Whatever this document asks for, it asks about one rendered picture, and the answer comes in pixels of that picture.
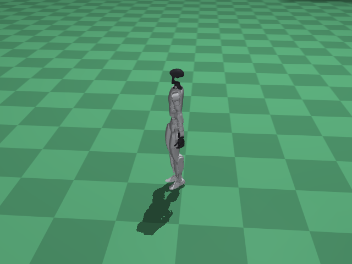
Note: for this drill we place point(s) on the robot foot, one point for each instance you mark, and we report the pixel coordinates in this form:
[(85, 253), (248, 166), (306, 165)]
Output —
[(172, 179), (176, 184)]

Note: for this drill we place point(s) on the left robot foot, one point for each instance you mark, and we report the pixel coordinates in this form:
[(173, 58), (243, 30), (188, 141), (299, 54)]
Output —
[(176, 184)]

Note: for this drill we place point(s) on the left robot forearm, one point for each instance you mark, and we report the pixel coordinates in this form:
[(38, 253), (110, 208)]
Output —
[(180, 126)]

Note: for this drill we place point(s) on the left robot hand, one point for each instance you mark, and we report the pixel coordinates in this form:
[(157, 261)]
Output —
[(180, 142)]

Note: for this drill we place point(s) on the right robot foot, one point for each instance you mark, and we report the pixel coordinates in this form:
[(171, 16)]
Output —
[(172, 179)]

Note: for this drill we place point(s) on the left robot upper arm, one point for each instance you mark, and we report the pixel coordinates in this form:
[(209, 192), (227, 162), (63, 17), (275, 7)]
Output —
[(176, 101)]

